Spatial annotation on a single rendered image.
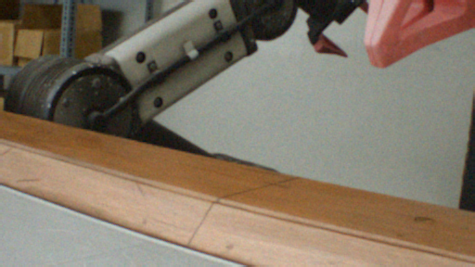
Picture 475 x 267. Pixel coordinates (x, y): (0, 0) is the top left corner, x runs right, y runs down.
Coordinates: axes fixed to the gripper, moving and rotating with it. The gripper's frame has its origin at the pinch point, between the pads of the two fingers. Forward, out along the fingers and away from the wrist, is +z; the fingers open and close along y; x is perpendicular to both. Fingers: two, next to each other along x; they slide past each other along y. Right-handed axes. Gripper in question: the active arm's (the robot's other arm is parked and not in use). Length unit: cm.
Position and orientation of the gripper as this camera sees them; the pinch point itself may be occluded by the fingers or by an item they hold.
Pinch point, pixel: (381, 44)
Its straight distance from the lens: 34.4
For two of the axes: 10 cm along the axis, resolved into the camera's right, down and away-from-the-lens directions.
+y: 7.9, 1.6, -6.0
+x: 3.4, 6.9, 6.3
